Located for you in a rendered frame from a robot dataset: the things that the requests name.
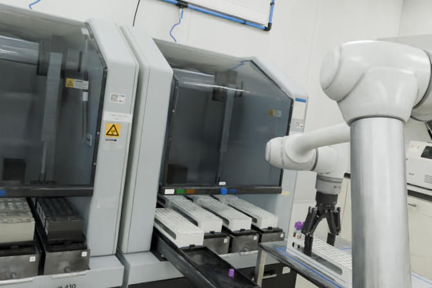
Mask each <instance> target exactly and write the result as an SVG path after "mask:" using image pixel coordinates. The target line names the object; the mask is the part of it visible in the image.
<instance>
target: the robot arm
mask: <svg viewBox="0 0 432 288"><path fill-rule="evenodd" d="M319 82H320V85H321V88H322V90H323V92H324V93H325V94H326V95H327V96H328V97H329V98H330V99H331V100H334V101H336V102H337V105H338V107H339V110H340V111H341V114H342V117H343V119H344V121H345V123H341V124H338V125H333V126H330V127H325V128H323V129H318V130H314V131H311V132H308V133H306V134H293V135H290V136H284V137H283V138H274V139H271V140H270V141H269V142H268V143H267V145H266V148H265V158H266V160H267V161H268V163H270V164H271V165H273V166H275V167H278V168H282V169H286V170H297V171H312V172H317V175H316V184H315V189H317V190H316V198H315V200H316V205H315V207H312V206H309V209H308V214H307V217H306V219H305V222H304V224H303V228H302V229H301V233H302V234H304V235H305V242H304V244H305V245H304V250H303V253H304V254H305V255H307V256H309V257H310V256H311V251H312V243H313V238H314V237H313V236H312V234H313V233H314V231H315V229H316V228H317V226H318V224H319V223H320V221H322V219H324V218H326V219H327V223H328V227H329V230H330V232H328V236H327V244H330V245H331V246H333V247H334V243H335V239H336V236H338V235H339V233H341V221H340V211H341V208H340V207H338V206H335V205H336V204H337V202H338V194H340V193H341V187H342V182H343V176H344V173H345V171H346V169H347V164H348V142H350V199H351V217H352V288H412V279H411V254H410V229H409V216H408V191H407V178H406V153H405V141H404V128H406V127H410V126H412V125H416V124H420V123H424V122H428V121H429V120H432V50H426V49H418V48H413V47H411V46H407V45H404V44H398V43H394V42H384V41H378V40H356V41H352V42H346V43H343V44H341V45H340V46H337V47H335V48H332V49H331V50H329V51H328V53H327V54H326V55H325V58H324V59H323V62H322V65H321V68H320V72H319ZM317 216H318V217H317ZM309 232H310V233H309Z"/></svg>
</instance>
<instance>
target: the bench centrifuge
mask: <svg viewBox="0 0 432 288"><path fill-rule="evenodd" d="M425 124H426V127H427V131H428V133H429V135H430V137H431V140H432V133H431V131H432V120H429V121H427V122H425ZM428 126H429V128H430V129H431V131H430V129H428ZM405 153H406V178H407V185H409V184H412V185H417V186H421V187H424V188H429V189H432V142H423V141H413V140H411V141H410V143H409V147H408V149H407V150H406V151H405Z"/></svg>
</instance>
